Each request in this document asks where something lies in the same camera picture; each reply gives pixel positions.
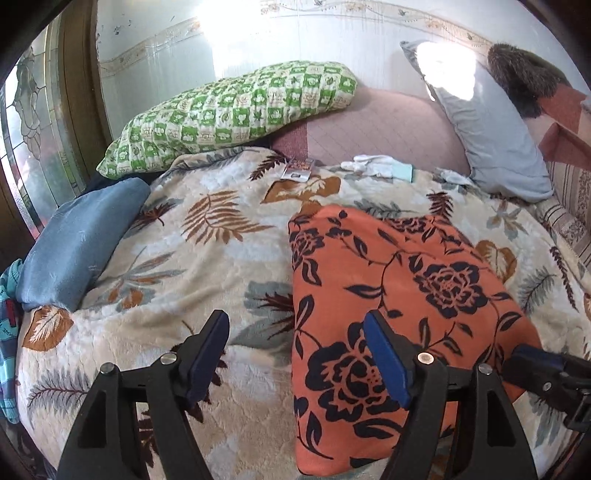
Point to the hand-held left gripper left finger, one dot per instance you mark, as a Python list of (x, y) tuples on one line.
[(207, 355)]

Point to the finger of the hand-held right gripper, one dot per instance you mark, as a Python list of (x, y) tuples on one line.
[(531, 367)]

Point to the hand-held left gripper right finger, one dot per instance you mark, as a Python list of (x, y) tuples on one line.
[(385, 360)]

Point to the orange floral cloth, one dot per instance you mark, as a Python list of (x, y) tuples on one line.
[(392, 277)]

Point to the leaf-print fleece blanket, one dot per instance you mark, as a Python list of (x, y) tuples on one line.
[(194, 277)]

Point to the blue pillow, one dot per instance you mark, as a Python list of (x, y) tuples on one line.
[(74, 240)]

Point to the striped patterned cover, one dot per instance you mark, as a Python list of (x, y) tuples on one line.
[(570, 194)]

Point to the teal folded cloth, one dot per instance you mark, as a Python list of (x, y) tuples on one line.
[(402, 171)]

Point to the white crumpled cloth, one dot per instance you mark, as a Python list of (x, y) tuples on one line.
[(450, 176)]

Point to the white sock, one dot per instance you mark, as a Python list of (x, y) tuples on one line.
[(371, 164)]

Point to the teal striped cloth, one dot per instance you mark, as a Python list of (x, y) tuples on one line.
[(8, 341)]

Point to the small printed packet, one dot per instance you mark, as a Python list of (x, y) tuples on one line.
[(298, 168)]

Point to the grey pillow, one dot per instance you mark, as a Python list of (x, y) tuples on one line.
[(494, 138)]

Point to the pink quilted bed sheet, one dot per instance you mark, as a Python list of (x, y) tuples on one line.
[(369, 124)]

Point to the green checked pillow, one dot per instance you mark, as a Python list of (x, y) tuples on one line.
[(231, 110)]

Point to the patterned glass window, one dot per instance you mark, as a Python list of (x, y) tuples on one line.
[(32, 129)]

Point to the dark fur-trimmed garment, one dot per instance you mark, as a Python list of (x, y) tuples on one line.
[(521, 78)]

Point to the wooden window frame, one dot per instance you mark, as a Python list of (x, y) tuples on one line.
[(81, 83)]

